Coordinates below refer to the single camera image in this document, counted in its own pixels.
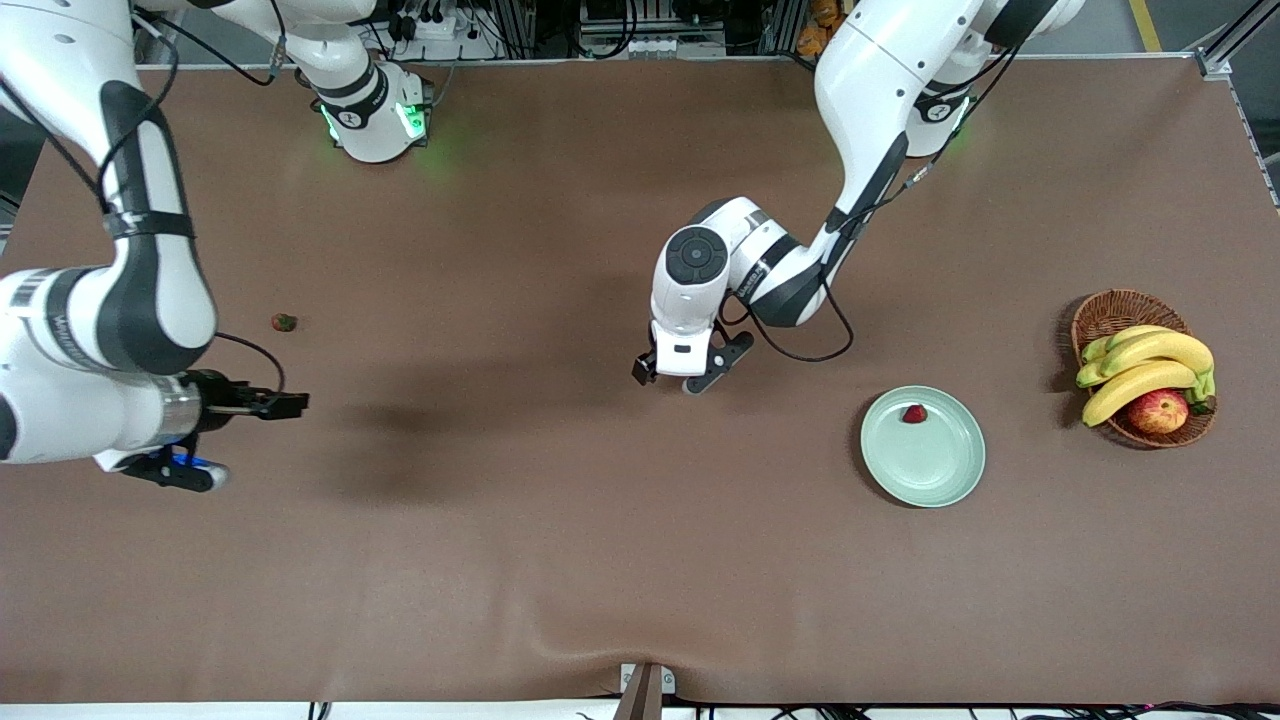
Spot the yellow banana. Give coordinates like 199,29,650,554
1098,330,1216,401
1081,360,1201,429
1081,325,1176,366

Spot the table edge clamp bracket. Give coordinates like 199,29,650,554
612,662,677,720

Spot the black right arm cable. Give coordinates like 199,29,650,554
0,0,291,396

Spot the table cover cloth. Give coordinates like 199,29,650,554
0,55,1280,706

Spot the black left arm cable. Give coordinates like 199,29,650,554
715,150,1011,364

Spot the red apple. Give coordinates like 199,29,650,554
1127,389,1191,436

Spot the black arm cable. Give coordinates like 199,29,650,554
0,0,291,396
715,150,1011,364

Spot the pale green round plate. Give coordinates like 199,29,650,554
860,385,987,509

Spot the white power strip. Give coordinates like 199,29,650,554
392,0,483,43

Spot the aluminium frame strut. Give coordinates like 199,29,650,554
1195,0,1280,77

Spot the white connector strip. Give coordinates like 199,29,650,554
622,35,728,59

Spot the brown wicker basket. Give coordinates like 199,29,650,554
1070,289,1219,450

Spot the bag of orange bread rolls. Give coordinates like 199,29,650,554
797,0,846,56

